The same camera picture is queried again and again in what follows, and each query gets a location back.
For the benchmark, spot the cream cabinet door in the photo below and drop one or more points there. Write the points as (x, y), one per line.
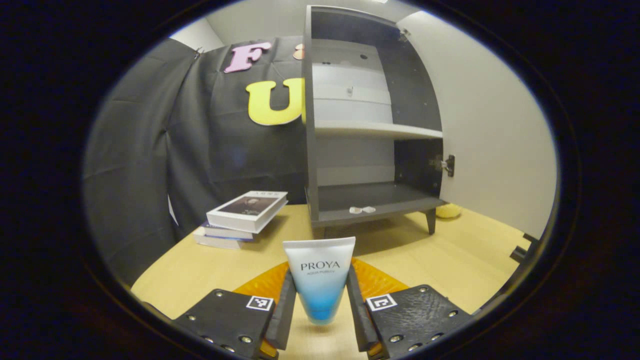
(490, 125)

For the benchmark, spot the yellow round plush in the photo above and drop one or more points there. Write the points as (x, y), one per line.
(448, 210)

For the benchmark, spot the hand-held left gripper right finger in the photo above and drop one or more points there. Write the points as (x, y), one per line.
(357, 320)

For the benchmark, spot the white cabinet shelf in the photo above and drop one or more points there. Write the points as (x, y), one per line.
(370, 130)

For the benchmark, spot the thin blue-edged book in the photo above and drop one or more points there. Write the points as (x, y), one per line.
(225, 233)

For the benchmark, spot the white and blue tube bottle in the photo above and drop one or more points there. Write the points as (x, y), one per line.
(320, 280)

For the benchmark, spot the dark grey cabinet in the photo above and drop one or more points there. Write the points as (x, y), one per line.
(310, 150)

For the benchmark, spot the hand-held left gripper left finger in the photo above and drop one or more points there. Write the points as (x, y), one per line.
(285, 320)

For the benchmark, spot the black backdrop cloth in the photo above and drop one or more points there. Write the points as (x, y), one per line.
(140, 150)

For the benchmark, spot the metal door hinge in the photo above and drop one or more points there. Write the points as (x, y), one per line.
(445, 164)
(404, 34)

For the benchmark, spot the white book with dark picture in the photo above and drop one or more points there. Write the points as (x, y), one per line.
(247, 210)

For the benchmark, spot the small clear plastic piece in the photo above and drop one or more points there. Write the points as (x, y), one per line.
(362, 209)

